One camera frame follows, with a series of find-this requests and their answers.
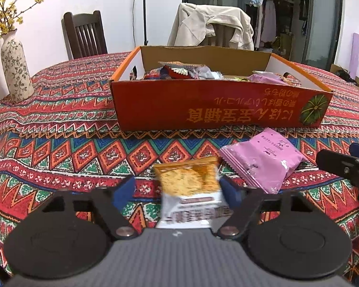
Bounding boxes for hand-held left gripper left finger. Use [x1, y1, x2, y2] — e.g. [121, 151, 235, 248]
[42, 175, 139, 240]

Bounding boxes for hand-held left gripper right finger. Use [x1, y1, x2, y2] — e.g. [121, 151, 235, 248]
[217, 175, 315, 240]

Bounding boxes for orange cracker snack packet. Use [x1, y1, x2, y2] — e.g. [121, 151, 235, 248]
[153, 157, 235, 230]

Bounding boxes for pink snack packet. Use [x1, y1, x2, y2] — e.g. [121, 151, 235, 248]
[220, 127, 309, 195]
[248, 72, 288, 84]

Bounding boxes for red cardboard box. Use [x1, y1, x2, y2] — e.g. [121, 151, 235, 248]
[109, 45, 334, 132]

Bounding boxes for red snack packet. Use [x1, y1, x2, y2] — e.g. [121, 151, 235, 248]
[158, 61, 210, 80]

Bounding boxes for purple board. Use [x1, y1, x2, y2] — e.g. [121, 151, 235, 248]
[348, 33, 359, 78]

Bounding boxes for gold snack packet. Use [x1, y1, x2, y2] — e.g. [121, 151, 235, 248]
[283, 72, 303, 85]

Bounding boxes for grey snack packet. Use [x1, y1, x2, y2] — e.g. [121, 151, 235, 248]
[194, 66, 225, 80]

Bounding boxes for wooden chair under jacket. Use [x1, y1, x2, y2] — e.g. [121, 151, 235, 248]
[208, 24, 237, 48]

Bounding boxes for pale pink hanging clothes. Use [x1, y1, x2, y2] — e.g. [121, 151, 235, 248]
[259, 0, 277, 46]

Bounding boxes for small floral vase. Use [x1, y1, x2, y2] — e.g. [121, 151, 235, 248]
[0, 28, 35, 104]

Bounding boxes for beige jacket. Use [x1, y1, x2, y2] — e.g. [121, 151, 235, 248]
[167, 2, 255, 51]

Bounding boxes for dark wooden chair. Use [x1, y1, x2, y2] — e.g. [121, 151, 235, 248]
[62, 10, 108, 60]

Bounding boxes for yellow flower branches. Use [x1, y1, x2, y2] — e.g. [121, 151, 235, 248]
[0, 0, 60, 36]

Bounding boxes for black light cable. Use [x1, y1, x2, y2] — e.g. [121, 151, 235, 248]
[131, 0, 137, 49]

